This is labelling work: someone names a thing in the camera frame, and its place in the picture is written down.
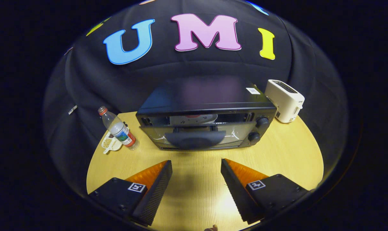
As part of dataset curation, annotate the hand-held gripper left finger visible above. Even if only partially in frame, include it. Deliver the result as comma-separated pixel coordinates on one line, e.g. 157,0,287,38
88,160,173,227

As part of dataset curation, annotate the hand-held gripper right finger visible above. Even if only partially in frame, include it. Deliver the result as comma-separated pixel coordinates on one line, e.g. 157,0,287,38
221,158,310,225

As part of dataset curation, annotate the white square plate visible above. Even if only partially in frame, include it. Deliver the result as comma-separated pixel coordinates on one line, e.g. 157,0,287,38
170,114,219,126

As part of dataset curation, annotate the black toaster oven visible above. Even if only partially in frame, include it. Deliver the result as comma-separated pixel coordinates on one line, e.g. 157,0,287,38
135,75,278,151

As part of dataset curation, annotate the white bread toaster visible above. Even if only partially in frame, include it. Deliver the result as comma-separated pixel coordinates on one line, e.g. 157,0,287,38
264,79,305,124

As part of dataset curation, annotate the small white bean dish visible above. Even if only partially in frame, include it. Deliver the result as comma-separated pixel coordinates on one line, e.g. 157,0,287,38
101,122,128,154

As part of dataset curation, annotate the clear plastic water bottle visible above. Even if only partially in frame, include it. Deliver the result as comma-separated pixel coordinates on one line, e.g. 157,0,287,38
98,106,140,150

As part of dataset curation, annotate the black backdrop cloth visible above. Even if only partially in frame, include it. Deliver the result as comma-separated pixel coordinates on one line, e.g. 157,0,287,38
42,0,348,196

